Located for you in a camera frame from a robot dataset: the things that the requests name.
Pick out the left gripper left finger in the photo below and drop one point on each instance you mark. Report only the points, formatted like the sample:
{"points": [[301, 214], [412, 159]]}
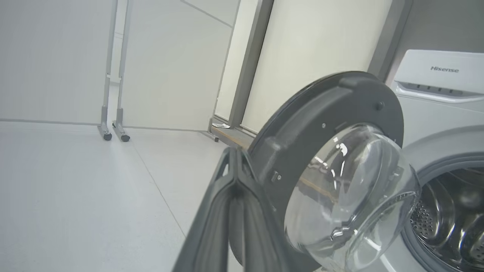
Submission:
{"points": [[211, 226]]}

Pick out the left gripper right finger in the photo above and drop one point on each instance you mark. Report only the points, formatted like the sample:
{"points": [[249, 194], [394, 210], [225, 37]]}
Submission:
{"points": [[261, 234]]}

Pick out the black round glass washer door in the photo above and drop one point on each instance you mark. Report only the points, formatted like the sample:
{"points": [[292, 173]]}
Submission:
{"points": [[302, 124]]}

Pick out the white front-load washing machine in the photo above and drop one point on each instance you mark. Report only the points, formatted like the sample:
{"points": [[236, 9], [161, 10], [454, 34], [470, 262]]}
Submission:
{"points": [[435, 117]]}

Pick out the wooden floor strip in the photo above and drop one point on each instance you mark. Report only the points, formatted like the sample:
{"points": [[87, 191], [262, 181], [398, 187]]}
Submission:
{"points": [[236, 138]]}

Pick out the white paper scrap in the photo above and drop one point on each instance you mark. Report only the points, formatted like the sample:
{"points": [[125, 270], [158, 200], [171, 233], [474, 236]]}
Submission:
{"points": [[221, 125]]}

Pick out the grey partition stand leg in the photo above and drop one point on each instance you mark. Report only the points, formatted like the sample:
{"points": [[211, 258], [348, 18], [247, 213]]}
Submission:
{"points": [[106, 94], [121, 94]]}

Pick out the cream panel with grey frame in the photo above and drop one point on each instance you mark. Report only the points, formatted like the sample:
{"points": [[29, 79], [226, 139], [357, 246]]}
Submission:
{"points": [[321, 56]]}

